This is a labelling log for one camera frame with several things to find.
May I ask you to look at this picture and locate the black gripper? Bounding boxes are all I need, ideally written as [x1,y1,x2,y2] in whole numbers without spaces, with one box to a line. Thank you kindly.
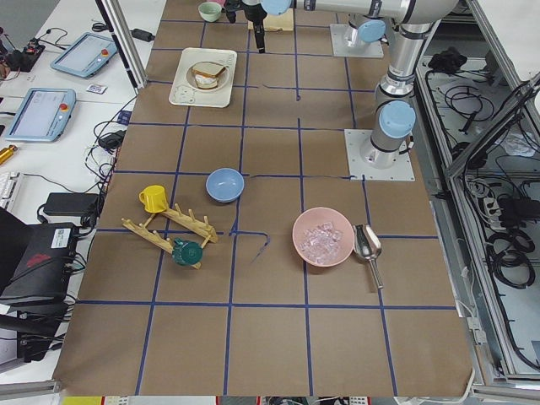
[240,0,267,53]

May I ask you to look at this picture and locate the bread slice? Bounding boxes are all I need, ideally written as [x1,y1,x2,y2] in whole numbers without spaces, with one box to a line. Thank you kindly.
[191,62,226,78]

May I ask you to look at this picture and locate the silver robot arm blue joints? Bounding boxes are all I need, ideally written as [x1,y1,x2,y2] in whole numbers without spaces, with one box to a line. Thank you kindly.
[261,0,457,170]

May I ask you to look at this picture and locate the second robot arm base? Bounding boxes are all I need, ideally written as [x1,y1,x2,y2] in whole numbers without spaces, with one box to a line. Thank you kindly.
[330,13,386,59]

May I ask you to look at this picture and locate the wooden cutting board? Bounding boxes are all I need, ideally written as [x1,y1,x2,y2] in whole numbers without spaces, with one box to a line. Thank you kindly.
[263,9,294,32]

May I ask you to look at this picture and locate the green bowl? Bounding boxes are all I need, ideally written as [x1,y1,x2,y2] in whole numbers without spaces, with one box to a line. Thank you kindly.
[198,2,222,23]

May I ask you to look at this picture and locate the toast with fried egg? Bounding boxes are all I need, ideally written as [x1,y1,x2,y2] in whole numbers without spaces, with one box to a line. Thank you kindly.
[194,74,219,89]

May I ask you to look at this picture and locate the cream bear tray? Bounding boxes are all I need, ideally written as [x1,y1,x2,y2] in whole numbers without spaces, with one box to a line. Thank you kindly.
[169,47,237,108]

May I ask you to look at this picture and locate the small black adapter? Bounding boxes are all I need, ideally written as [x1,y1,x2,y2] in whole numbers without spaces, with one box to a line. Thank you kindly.
[131,29,155,42]

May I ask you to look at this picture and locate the blue bowl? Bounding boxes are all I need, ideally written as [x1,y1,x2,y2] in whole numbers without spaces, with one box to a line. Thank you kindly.
[206,168,245,203]

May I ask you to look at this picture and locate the upper teach pendant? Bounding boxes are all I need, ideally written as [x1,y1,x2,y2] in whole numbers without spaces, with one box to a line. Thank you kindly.
[50,32,117,78]

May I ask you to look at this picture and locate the teach pendant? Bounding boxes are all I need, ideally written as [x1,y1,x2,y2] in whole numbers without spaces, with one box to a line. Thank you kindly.
[5,88,77,143]
[50,32,117,78]

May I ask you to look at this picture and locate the yellow mug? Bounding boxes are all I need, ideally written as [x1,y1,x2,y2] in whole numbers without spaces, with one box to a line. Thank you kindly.
[138,185,169,213]

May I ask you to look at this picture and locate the wooden mug rack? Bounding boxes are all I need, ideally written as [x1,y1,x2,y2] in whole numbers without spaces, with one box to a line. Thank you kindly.
[121,203,219,258]

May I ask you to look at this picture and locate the pink bowl with ice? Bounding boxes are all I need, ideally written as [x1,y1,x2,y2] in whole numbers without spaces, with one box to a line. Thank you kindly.
[292,207,354,267]

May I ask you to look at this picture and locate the lower teach pendant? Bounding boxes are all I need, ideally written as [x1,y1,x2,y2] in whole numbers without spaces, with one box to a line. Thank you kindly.
[5,88,77,143]

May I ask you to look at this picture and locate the dark green mug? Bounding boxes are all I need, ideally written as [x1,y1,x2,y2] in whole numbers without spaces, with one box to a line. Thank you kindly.
[171,238,203,268]

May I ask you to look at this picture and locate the metal scoop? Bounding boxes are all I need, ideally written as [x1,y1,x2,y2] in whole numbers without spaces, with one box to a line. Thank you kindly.
[354,224,384,289]

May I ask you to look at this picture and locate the black power adapter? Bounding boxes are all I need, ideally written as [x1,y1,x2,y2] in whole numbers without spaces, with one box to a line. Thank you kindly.
[43,192,98,217]

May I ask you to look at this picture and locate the gold cylinder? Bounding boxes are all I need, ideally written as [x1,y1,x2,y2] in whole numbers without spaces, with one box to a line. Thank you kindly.
[0,144,18,165]

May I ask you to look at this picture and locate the white keyboard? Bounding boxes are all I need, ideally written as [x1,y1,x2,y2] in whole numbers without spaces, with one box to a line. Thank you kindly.
[0,171,23,211]

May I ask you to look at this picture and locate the black laptop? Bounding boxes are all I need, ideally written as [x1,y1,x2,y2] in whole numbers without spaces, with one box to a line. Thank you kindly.
[1,208,78,363]

